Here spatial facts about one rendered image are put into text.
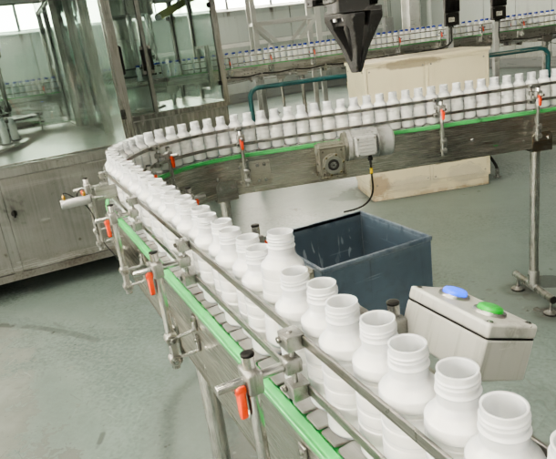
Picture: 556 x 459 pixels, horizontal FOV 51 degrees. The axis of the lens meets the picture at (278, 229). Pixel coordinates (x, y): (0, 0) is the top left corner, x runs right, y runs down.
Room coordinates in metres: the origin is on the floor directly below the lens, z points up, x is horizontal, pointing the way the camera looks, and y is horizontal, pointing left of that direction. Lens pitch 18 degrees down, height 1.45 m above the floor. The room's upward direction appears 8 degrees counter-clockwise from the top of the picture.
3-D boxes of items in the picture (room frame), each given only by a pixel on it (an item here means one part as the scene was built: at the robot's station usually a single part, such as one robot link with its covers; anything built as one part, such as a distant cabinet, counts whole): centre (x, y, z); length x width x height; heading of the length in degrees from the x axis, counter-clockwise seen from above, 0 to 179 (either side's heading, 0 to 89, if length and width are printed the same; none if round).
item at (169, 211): (1.22, 0.22, 1.08); 0.06 x 0.06 x 0.17
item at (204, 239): (1.01, 0.12, 1.08); 0.06 x 0.06 x 0.17
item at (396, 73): (5.23, -1.38, 0.59); 1.10 x 0.62 x 1.18; 95
